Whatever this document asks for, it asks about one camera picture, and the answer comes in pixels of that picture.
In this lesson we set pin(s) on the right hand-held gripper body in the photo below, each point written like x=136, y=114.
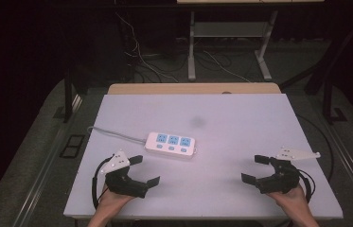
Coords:
x=283, y=179

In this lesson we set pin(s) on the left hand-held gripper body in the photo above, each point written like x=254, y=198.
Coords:
x=123, y=184

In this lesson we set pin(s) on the person's left hand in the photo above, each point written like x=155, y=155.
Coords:
x=111, y=201

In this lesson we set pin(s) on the person's right hand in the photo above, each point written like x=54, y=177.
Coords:
x=294, y=201

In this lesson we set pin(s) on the white power strip blue sockets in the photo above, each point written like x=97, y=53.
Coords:
x=171, y=145

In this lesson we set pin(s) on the white table mat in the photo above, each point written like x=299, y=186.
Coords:
x=215, y=126

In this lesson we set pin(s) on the wooden table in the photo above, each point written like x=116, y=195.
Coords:
x=190, y=88

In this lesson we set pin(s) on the black metal stand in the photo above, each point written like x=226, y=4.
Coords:
x=68, y=94
x=328, y=94

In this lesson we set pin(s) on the white metal stand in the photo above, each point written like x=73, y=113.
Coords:
x=227, y=30

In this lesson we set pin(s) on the black floor frame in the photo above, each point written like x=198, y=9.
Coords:
x=72, y=146

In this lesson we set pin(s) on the aluminium floor rail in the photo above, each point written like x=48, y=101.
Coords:
x=43, y=167
x=350, y=164

